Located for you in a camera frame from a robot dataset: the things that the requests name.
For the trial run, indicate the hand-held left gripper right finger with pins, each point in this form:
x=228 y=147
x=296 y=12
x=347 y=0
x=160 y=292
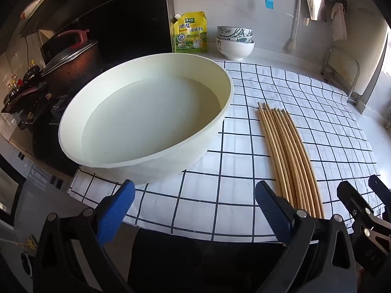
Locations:
x=272 y=210

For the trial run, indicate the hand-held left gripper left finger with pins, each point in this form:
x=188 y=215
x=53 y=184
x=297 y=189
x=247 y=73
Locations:
x=116 y=210

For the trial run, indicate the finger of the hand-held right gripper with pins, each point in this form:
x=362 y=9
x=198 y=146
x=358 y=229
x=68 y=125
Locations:
x=381 y=193
x=363 y=210

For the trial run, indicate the row of wooden chopsticks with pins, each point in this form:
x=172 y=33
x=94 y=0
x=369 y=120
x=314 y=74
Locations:
x=287 y=146

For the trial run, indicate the white round basin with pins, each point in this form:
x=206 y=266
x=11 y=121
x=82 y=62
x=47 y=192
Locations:
x=146 y=122

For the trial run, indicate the white blue-checked cloth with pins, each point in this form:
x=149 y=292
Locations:
x=232 y=158

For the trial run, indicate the black gas stove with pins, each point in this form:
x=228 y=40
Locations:
x=45 y=140

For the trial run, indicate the dark speckled pot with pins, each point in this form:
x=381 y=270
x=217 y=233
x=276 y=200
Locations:
x=76 y=76

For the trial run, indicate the dark frying pan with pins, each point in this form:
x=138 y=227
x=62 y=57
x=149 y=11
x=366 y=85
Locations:
x=24 y=97

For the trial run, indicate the dark sauce bottle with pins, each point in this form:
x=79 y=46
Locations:
x=32 y=73

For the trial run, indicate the plain white bowl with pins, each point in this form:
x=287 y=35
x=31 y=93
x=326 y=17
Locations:
x=235 y=50

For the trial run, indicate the blue patterned bowl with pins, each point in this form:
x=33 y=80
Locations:
x=244 y=39
x=233 y=32

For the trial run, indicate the white hanging rag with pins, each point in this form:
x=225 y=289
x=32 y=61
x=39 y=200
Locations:
x=338 y=24

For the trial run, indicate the black range hood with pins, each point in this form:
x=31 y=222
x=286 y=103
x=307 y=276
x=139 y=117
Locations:
x=122 y=21

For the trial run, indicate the yellow seasoning pouch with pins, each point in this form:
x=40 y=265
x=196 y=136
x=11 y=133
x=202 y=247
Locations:
x=191 y=33

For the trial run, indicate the steel cleaver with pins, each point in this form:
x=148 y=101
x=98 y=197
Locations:
x=316 y=6

